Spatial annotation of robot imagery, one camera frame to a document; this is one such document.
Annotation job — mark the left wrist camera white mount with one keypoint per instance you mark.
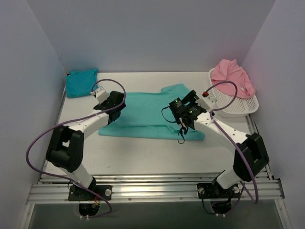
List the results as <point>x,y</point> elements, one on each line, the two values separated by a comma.
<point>100,94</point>

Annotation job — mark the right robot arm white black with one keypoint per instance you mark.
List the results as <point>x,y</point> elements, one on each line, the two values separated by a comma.
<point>250,155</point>

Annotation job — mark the pink t-shirt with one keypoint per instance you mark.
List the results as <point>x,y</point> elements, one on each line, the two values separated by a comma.
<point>228,70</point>

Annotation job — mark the mint green t-shirt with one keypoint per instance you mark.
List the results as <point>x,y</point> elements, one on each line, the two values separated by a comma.
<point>143,116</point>

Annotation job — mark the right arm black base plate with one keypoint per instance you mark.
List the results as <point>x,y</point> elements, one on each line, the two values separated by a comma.
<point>215,191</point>

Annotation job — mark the folded teal blue t-shirt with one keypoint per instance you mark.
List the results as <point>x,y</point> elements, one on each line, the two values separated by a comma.
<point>80,83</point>

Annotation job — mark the aluminium rail frame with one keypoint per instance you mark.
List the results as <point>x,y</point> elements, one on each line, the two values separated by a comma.
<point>140,169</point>

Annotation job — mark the white perforated plastic basket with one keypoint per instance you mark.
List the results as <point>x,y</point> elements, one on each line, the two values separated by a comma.
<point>238,108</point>

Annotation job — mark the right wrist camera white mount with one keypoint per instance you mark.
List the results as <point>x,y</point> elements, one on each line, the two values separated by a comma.
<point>207,102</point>

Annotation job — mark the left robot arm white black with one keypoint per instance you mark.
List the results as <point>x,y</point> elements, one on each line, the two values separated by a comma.
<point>66,146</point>

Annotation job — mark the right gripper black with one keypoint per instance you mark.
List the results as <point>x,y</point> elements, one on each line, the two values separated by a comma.
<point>182,121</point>

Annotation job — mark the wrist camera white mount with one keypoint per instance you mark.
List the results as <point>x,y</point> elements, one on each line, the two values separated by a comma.
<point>100,94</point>
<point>207,102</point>

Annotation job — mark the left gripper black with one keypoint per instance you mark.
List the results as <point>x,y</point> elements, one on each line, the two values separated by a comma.
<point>116,114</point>

